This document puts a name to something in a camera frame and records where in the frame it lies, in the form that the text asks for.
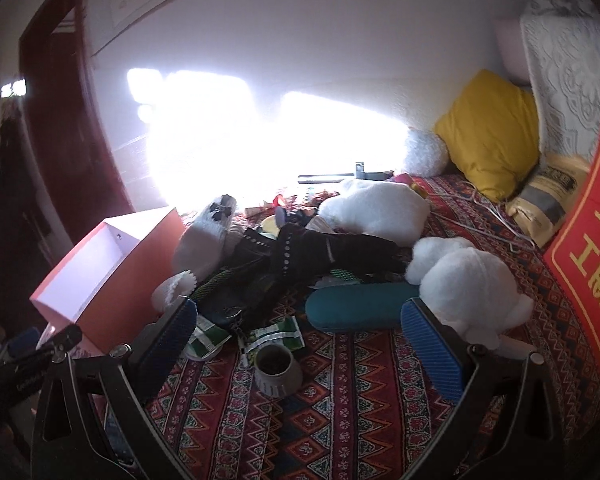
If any white plush toy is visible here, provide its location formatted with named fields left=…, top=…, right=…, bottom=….
left=405, top=236, right=534, bottom=351

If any teal glasses case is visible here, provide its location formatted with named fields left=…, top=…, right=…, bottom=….
left=306, top=282, right=419, bottom=334

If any white knit sock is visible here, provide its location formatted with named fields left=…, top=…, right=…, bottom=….
left=172, top=194, right=237, bottom=283

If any beige LED corn bulb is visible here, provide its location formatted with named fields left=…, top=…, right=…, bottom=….
left=254, top=344, right=302, bottom=399

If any green white snack packet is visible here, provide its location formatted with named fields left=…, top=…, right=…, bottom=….
left=240, top=315, right=306, bottom=364

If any large white plush rabbit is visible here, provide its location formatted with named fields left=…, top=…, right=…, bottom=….
left=318, top=182, right=430, bottom=247

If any blue figurine keychain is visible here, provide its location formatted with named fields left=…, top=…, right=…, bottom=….
left=274, top=206, right=317, bottom=229

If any white paper cupcake liner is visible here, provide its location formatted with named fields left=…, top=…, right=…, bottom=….
left=150, top=271, right=197, bottom=313

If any orange cardboard box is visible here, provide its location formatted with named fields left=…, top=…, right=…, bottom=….
left=30, top=207, right=185, bottom=356

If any patterned red bed cloth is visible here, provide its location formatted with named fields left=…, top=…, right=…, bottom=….
left=92, top=173, right=600, bottom=480

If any red banner with characters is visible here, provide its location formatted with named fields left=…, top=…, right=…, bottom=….
left=542, top=39, right=600, bottom=378

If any kraft paper bag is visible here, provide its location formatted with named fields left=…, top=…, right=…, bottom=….
left=506, top=153, right=590, bottom=247

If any white fluffy ball pillow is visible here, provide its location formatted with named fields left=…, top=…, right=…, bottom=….
left=404, top=128, right=450, bottom=178

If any black rod tool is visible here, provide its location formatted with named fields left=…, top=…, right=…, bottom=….
left=297, top=162, right=394, bottom=185

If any yellow pillow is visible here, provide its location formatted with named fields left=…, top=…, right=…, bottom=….
left=432, top=70, right=540, bottom=203

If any white lace cushion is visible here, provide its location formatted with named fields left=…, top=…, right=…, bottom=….
left=520, top=0, right=600, bottom=162

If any wire clothes hanger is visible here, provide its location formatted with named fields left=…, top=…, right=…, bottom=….
left=422, top=174, right=539, bottom=254

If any dark red door frame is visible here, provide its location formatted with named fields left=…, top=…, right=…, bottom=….
left=19, top=0, right=133, bottom=243

